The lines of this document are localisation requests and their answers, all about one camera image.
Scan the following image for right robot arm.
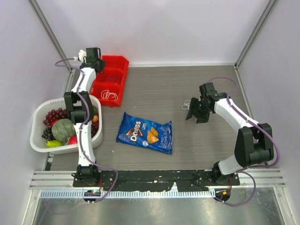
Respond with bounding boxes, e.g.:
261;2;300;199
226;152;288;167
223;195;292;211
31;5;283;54
186;82;274;185

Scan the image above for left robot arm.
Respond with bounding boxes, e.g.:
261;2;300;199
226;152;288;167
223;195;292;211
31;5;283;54
64;47;105;188

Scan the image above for slotted cable duct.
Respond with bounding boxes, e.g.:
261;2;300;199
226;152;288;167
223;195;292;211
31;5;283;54
40;189;215;199

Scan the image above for green avocado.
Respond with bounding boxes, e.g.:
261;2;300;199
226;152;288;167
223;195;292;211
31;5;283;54
93;106;98;114

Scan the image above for red plastic bin rack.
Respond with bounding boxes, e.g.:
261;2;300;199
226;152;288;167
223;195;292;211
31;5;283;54
91;55;129;108

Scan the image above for purple grape bunch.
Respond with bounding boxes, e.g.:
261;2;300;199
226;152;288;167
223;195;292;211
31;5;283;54
43;108;67;127

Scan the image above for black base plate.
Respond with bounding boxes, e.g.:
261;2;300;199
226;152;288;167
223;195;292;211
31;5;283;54
71;170;240;192

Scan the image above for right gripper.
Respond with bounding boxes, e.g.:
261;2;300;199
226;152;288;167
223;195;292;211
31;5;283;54
186;97;212;124

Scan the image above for white fruit basket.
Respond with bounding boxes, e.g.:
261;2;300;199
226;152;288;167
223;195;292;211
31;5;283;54
30;95;103;155

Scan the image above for dark grape bunch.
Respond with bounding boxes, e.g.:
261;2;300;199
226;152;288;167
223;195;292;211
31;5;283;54
41;123;99;141

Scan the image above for blue Doritos chip bag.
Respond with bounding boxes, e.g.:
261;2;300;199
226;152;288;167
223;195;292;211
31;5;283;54
116;113;173;155

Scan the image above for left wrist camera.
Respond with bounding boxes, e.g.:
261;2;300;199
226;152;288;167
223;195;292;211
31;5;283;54
73;49;87;63

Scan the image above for red-yellow peaches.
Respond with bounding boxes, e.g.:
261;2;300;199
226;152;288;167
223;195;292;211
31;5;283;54
92;113;99;123

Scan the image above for green melon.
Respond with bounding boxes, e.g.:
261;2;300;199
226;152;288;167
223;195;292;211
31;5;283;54
52;119;76;142

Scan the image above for yellow-green pear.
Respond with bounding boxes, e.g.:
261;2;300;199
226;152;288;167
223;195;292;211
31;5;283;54
46;140;63;148

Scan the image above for red apple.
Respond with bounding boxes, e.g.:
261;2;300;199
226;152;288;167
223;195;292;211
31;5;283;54
68;135;78;145

